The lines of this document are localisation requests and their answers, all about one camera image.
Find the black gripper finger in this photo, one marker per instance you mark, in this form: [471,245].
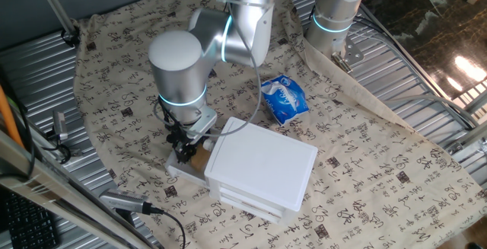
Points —
[191,154]
[180,157]

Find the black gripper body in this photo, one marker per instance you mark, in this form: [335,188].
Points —
[179,135]

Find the wooden block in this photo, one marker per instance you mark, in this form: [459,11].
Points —
[201,157]

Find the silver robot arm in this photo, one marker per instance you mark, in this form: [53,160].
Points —
[179,70]

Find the black drawer knob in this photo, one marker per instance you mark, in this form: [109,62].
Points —
[169,138]

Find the white open drawer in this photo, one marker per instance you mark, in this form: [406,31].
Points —
[182,171]

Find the white drawer knob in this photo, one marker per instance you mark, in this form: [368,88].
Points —
[207,144]

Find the white drawer cabinet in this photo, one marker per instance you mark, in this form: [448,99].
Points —
[262,165]

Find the beige calligraphy cloth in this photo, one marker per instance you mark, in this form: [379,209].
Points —
[114,89]

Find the blue white snack bag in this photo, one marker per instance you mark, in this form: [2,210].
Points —
[285,100]

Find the black rod clamp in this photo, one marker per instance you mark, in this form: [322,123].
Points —
[70,36]

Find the black keyboard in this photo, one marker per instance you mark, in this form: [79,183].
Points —
[30,222]

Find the orange pole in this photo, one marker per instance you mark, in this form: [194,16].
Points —
[7,115]

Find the grey metal rod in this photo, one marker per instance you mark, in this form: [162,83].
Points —
[53,1]

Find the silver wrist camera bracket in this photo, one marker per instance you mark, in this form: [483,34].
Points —
[203,125]

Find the long silver camera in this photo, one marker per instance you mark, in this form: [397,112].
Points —
[121,200]

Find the metal camera mount base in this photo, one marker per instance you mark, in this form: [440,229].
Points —
[62,148]

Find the small ribbed silver camera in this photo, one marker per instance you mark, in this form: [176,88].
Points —
[59,121]

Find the aluminium frame bar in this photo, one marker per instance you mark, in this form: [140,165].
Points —
[57,188]

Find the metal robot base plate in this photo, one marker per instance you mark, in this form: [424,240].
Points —
[348,53]

